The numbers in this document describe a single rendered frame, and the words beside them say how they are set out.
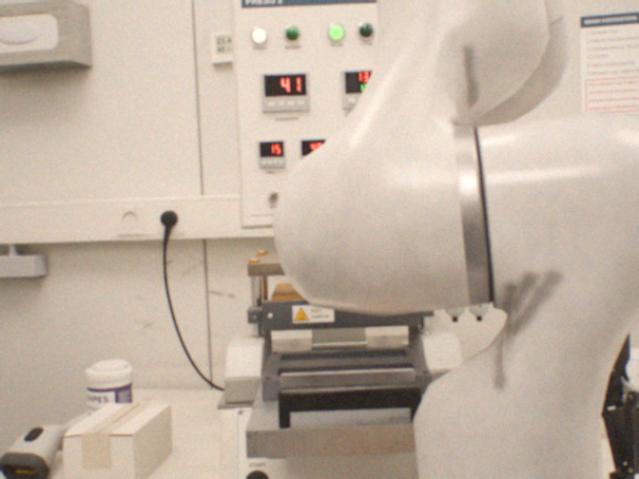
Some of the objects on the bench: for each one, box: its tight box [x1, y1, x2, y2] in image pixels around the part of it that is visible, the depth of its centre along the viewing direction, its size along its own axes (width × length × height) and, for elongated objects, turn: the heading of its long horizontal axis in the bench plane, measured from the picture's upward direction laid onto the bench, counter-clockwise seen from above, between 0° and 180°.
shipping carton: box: [64, 403, 173, 479], centre depth 140 cm, size 19×13×9 cm
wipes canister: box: [86, 359, 133, 416], centre depth 157 cm, size 9×9×15 cm
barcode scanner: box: [0, 424, 73, 479], centre depth 142 cm, size 20×8×8 cm
